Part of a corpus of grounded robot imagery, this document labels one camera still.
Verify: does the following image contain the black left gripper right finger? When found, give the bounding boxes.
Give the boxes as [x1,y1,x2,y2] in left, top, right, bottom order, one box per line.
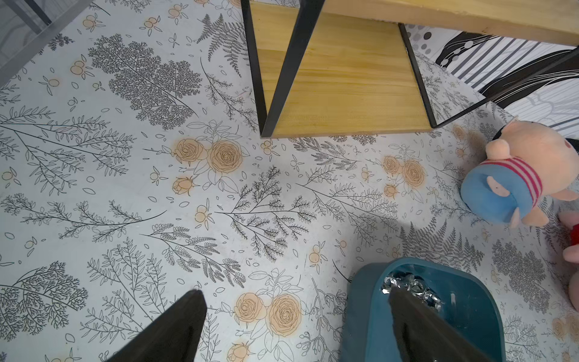
[388,288,490,361]

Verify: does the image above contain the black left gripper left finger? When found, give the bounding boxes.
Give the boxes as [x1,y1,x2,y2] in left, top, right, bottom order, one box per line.
[109,290,207,361]

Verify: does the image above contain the teal plastic storage tray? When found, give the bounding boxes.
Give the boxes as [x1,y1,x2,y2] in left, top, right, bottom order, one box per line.
[339,258,506,361]

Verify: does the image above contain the pile of steel wing nuts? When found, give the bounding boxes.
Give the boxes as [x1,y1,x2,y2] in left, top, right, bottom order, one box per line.
[380,271,443,312]

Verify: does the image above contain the pink pig plush red dress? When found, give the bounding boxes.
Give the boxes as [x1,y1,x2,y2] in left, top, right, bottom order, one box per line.
[558,211,578,311]

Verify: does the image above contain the floral table mat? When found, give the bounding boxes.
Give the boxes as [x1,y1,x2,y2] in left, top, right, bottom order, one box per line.
[1,1,578,361]

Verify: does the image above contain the peach pig plush blue trousers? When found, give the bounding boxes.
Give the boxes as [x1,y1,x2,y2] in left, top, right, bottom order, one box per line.
[460,118,578,229]

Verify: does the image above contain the wooden three-tier shelf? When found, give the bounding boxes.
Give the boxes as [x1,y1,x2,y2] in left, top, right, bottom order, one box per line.
[240,0,579,139]

